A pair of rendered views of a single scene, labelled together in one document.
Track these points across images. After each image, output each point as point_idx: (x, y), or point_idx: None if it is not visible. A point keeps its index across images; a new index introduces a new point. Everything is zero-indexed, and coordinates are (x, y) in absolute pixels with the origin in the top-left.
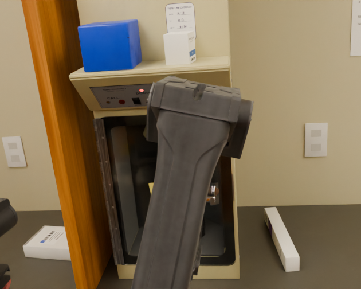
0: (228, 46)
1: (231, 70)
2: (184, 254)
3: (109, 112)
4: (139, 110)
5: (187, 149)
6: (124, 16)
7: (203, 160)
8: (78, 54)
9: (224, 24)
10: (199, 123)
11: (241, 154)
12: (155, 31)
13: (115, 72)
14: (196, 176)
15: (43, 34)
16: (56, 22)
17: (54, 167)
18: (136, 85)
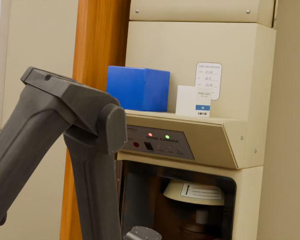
0: (248, 111)
1: None
2: None
3: (130, 155)
4: (156, 160)
5: (27, 109)
6: (161, 67)
7: (33, 118)
8: None
9: (247, 88)
10: (41, 95)
11: (111, 152)
12: (184, 85)
13: (127, 111)
14: (25, 126)
15: (85, 69)
16: (106, 65)
17: (64, 192)
18: (145, 127)
